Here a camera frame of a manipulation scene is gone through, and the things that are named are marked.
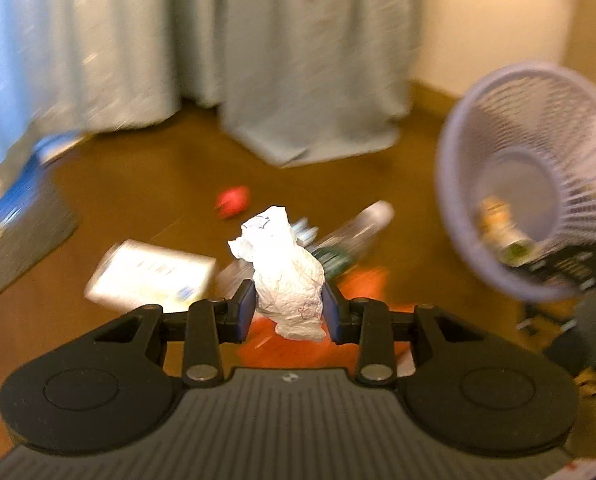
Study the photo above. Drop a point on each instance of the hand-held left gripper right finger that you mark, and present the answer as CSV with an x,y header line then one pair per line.
x,y
330,310

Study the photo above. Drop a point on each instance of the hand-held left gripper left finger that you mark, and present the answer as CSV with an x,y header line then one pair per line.
x,y
247,305

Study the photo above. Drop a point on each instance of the orange plastic bag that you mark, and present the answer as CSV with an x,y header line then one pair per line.
x,y
367,282

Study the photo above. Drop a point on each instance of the white tissue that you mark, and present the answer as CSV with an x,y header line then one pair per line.
x,y
283,270

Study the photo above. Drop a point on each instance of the light blue twisted wrapper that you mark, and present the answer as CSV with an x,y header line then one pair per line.
x,y
305,234

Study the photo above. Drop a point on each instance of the crushed clear plastic bottle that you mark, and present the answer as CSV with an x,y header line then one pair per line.
x,y
362,227

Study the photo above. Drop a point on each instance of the white paper box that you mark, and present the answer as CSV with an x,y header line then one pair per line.
x,y
148,275

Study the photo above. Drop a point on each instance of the white box with green stripe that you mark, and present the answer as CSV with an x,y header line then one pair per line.
x,y
517,250

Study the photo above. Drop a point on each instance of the lavender plastic mesh basket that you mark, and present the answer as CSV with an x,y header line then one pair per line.
x,y
452,170

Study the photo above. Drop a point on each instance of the crumpled tan white wrapper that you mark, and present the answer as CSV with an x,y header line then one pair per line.
x,y
495,215

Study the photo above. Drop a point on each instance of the grey and blue floor mat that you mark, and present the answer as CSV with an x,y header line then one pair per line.
x,y
28,230

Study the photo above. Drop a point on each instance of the wooden baseboard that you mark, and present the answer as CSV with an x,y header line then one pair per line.
x,y
437,97

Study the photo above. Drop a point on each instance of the grey-green bed skirt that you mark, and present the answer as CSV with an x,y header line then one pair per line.
x,y
318,60

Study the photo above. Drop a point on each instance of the light blue curtain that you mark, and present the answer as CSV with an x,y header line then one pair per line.
x,y
53,35

